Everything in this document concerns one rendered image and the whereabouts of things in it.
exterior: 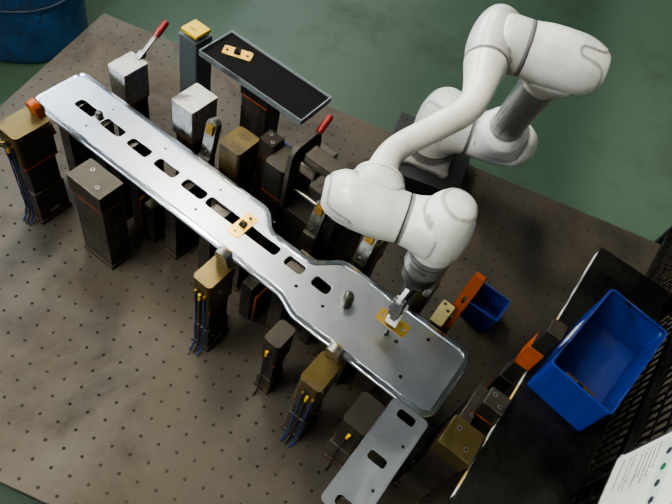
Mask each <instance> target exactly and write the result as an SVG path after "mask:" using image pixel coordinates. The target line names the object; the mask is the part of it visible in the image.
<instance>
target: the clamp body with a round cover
mask: <svg viewBox="0 0 672 504"><path fill-rule="evenodd" d="M258 145H259V138H258V137H257V136H255V135H254V134H253V133H251V132H250V131H248V130H247V129H245V128H244V127H242V126H240V127H238V128H236V129H235V130H233V131H232V132H231V133H229V134H228V135H227V136H225V137H224V138H222V139H221V140H220V150H219V168H218V170H219V171H220V172H221V173H223V174H224V175H225V176H227V177H228V178H229V179H231V180H232V181H234V182H235V183H236V184H238V185H239V186H240V187H242V188H243V189H244V190H246V191H247V192H248V193H250V191H251V184H252V177H253V172H254V171H255V170H256V161H257V154H258ZM250 194H251V193H250ZM251 195H252V194H251Z"/></svg>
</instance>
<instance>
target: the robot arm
mask: <svg viewBox="0 0 672 504"><path fill-rule="evenodd" d="M610 63H611V54H610V53H609V50H608V48H607V47H606V46H605V45H604V44H602V43H601V42H600V41H599V40H597V39H596V38H594V37H593V36H591V35H589V34H587V33H584V32H581V31H579V30H576V29H573V28H570V27H567V26H563V25H560V24H556V23H551V22H543V21H538V20H535V19H531V18H528V17H526V16H523V15H520V14H519V13H518V12H517V11H516V10H515V9H514V8H512V7H511V6H509V5H507V4H495V5H493V6H491V7H489V8H488V9H486V10H485V11H484V12H483V13H482V14H481V15H480V17H479V18H478V19H477V21H476V22H475V24H474V26H473V28H472V30H471V32H470V34H469V37H468V40H467V43H466V46H465V55H464V62H463V90H462V92H461V91H460V90H458V89H455V88H452V87H442V88H438V89H436V90H435V91H433V92H432V93H431V94H430V95H429V96H428V97H427V98H426V100H425V101H424V102H423V104H422V105H421V107H420V109H419V111H418V114H417V116H416V119H415V122H414V124H412V125H410V126H408V127H406V128H404V129H402V130H401V131H399V132H397V133H395V134H394V135H392V136H391V137H389V138H388V139H387V140H385V141H384V142H383V143H382V144H381V145H380V146H379V147H378V149H377V150H376V151H375V153H374V154H373V156H372V157H371V159H370V160H369V161H367V162H363V163H361V164H359V165H358V166H357V167H356V169H354V170H350V169H341V170H337V171H334V172H332V173H331V174H330V175H328V176H327V177H326V179H325V183H324V188H323V193H322V198H321V206H322V208H323V209H324V212H325V213H326V214H327V215H328V216H329V217H330V218H331V219H332V220H334V221H335V222H337V223H338V224H340V225H342V226H344V227H346V228H348V229H350V230H353V231H355V232H357V233H360V234H362V235H365V236H368V237H371V238H374V239H377V240H383V241H388V242H391V243H394V244H397V245H400V246H402V247H404V248H405V249H407V252H406V254H405V255H404V265H403V267H402V277H403V279H404V281H403V282H402V284H401V285H402V286H401V288H400V290H399V294H400V295H397V296H395V297H394V298H393V302H392V304H391V305H390V306H389V307H388V308H390V309H389V311H388V315H387V317H386V319H385V322H387V323H388V324H389V325H391V326H392V327H393V328H395V327H396V326H397V324H398V322H399V321H401V320H402V318H403V316H404V315H405V313H406V311H407V310H408V308H409V305H410V306H413V304H414V302H413V301H412V300H413V298H414V297H416V295H417V294H418V292H419V291H420V290H427V289H429V288H431V287H432V286H433V285H434V284H435V282H436V281H438V280H439V279H441V278H442V277H443V276H444V274H445V273H446V271H447V269H448V268H449V267H450V265H451V264H452V262H453V261H455V260H456V259H457V258H458V257H459V256H460V255H461V254H462V253H463V251H464V250H465V249H466V247H467V246H468V244H469V242H470V240H471V238H472V236H473V233H474V230H475V227H476V220H477V216H478V206H477V203H476V201H475V200H474V198H473V197H472V196H471V195H470V194H469V193H467V192H466V191H464V190H462V189H459V188H448V189H444V190H441V191H439V192H437V193H435V194H433V195H432V196H425V195H417V194H414V193H411V192H408V191H406V190H405V189H406V188H405V180H404V177H403V176H402V174H401V173H400V172H399V166H400V164H407V165H410V166H413V167H416V168H418V169H421V170H424V171H427V172H429V173H432V174H435V175H437V176H438V177H440V178H441V179H446V178H447V176H448V169H449V166H450V163H451V160H452V158H453V155H454V154H464V155H467V156H469V157H472V158H474V159H477V160H480V161H483V162H487V163H490V164H494V165H498V166H503V167H517V166H522V165H524V164H525V163H527V162H529V161H530V160H531V158H532V157H533V155H534V153H535V151H536V148H537V144H538V138H537V134H536V132H535V130H534V129H533V128H532V126H531V125H530V124H531V123H532V122H533V121H534V120H535V118H536V117H537V116H538V115H539V114H540V113H541V112H542V111H543V110H544V109H545V108H546V107H547V106H548V104H549V103H550V102H551V101H552V100H555V99H559V98H563V97H567V96H571V95H575V96H581V95H587V94H591V93H593V92H594V91H596V90H598V89H599V88H600V87H601V86H602V84H603V82H604V80H605V78H606V75H607V73H608V70H609V66H610ZM505 75H508V76H513V77H517V78H520V79H519V81H518V82H517V84H516V85H515V87H514V88H513V89H512V91H511V92H510V94H509V95H508V97H507V98H506V100H505V101H504V103H503V104H502V106H500V107H496V108H494V109H491V110H487V108H488V107H489V105H490V103H491V101H492V99H493V97H494V95H495V93H496V91H497V89H498V87H499V85H500V83H501V81H502V79H503V77H504V76H505ZM486 110H487V111H486ZM408 304H409V305H408Z"/></svg>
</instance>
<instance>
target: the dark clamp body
mask: <svg viewBox="0 0 672 504"><path fill-rule="evenodd" d="M291 150H292V147H291V146H289V145H287V144H284V145H282V146H281V147H280V148H279V149H277V150H276V151H275V152H274V153H272V154H271V155H270V156H269V157H267V158H266V163H265V169H264V176H263V183H262V187H261V189H262V190H264V193H263V200H262V203H263V204H265V205H266V206H267V207H268V208H269V210H270V212H271V219H272V227H273V229H274V231H275V232H276V233H277V234H278V231H279V226H280V221H281V216H282V211H283V208H282V207H280V206H279V200H280V195H281V190H282V184H283V179H284V174H285V169H286V163H287V158H288V155H289V153H290V151H291ZM255 242H256V243H258V244H259V245H260V246H262V247H263V248H264V249H266V250H267V251H268V252H271V251H272V250H273V249H274V248H275V246H276V245H275V244H274V243H272V242H271V241H270V240H268V239H267V238H266V237H264V236H263V235H262V234H260V233H259V234H258V236H257V237H256V241H255Z"/></svg>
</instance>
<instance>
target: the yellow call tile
mask: <svg viewBox="0 0 672 504"><path fill-rule="evenodd" d="M181 31H183V32H184V33H186V34H187V35H188V36H190V37H191V38H193V39H194V40H198V39H200V38H202V37H203V36H205V35H207V34H209V33H210V31H211V30H210V29H209V28H208V27H206V26H205V25H203V24H202V23H200V22H199V21H197V20H196V19H195V20H193V21H191V22H190V23H188V24H186V25H184V26H182V27H181Z"/></svg>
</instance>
